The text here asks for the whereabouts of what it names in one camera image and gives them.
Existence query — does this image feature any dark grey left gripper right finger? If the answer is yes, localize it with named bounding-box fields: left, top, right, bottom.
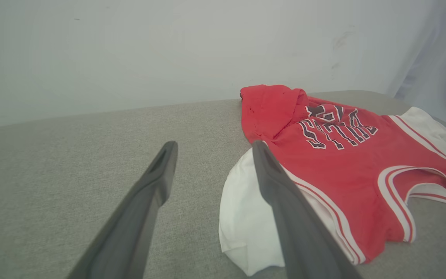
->
left=252, top=140, right=363, bottom=279

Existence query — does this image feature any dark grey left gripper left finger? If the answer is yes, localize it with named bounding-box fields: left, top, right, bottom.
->
left=67, top=141, right=178, bottom=279

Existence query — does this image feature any red and white jersey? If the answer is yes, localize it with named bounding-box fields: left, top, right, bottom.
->
left=218, top=84, right=446, bottom=277

